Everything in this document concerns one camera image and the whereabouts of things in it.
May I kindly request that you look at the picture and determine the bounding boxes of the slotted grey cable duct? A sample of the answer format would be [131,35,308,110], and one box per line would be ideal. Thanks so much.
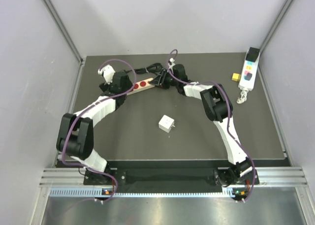
[49,188,235,198]

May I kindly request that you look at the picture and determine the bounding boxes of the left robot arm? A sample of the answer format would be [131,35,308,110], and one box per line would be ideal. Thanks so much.
[56,71,135,184]

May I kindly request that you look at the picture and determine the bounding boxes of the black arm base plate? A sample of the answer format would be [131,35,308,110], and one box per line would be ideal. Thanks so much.
[83,167,260,186]

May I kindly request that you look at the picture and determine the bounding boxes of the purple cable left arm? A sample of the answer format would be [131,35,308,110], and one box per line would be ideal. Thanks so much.
[61,59,138,206]

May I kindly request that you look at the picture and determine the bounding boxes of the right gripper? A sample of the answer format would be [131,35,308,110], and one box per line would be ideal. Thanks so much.
[150,69,179,90]

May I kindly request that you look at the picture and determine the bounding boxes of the white power strip coloured sockets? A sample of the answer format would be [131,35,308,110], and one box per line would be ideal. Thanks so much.
[238,53,260,91]

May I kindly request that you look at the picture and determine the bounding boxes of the black adapter on white strip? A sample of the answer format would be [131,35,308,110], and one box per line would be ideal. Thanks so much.
[246,47,260,62]

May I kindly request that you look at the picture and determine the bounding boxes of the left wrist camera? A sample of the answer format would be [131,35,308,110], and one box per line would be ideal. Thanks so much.
[97,64,115,84]

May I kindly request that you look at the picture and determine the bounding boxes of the yellow cube block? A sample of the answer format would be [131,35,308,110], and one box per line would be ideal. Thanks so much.
[231,73,241,82]

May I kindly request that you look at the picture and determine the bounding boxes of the white cube socket adapter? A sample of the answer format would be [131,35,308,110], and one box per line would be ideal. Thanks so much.
[158,115,175,133]

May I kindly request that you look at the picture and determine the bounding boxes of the beige power strip red sockets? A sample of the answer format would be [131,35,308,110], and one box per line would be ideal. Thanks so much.
[127,78,155,95]

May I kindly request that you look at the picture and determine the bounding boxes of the white coiled strip cable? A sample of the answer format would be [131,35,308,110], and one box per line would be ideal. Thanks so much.
[236,87,249,104]

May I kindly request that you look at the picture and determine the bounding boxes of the black power strip cable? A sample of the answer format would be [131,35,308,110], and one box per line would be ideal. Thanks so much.
[123,63,164,75]

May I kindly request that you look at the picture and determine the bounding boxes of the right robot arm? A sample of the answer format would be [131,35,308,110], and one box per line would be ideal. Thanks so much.
[149,64,257,187]

